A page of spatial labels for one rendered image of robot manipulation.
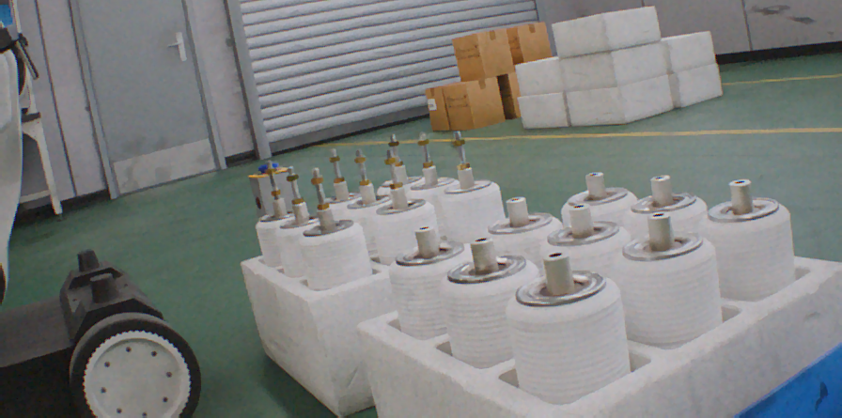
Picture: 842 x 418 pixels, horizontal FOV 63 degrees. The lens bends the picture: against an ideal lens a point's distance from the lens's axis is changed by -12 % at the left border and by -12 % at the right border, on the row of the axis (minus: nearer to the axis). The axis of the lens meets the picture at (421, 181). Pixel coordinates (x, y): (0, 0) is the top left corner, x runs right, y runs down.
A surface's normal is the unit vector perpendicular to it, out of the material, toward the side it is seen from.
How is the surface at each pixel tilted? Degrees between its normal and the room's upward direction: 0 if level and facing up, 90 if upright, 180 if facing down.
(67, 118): 90
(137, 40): 90
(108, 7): 90
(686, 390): 90
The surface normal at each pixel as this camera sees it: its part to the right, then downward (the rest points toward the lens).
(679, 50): 0.51, 0.02
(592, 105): -0.82, 0.25
